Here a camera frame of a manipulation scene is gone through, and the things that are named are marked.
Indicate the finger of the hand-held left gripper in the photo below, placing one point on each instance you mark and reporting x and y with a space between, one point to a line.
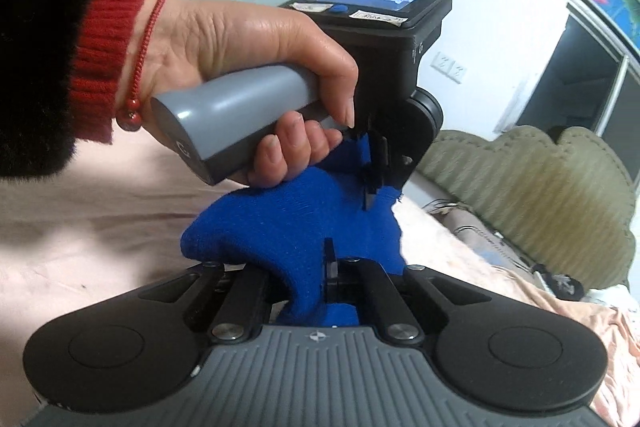
382 167

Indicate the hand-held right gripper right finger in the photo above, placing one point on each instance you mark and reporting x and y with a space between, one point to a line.
372 294

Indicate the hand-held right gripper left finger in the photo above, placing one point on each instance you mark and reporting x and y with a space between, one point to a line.
250 294

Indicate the blue knit sweater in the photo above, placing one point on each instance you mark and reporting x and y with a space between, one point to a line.
280 219

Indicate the person's left forearm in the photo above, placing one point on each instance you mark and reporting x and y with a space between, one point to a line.
45 47

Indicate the person's left hand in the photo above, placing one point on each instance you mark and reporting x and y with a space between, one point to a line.
225 42

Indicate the grey pillow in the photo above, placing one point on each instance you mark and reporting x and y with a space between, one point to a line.
475 232

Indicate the olive green padded headboard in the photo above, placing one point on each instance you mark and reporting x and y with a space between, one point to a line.
540 187

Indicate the dark window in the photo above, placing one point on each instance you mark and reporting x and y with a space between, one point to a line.
575 82

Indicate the pink floral bed sheet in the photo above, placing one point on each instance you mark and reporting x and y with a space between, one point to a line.
75 232

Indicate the small black object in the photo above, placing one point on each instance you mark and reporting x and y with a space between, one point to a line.
560 282

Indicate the peach blanket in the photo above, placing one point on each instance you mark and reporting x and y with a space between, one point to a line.
615 337

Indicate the white wall switch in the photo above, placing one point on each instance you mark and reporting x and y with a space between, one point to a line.
442 63
459 71

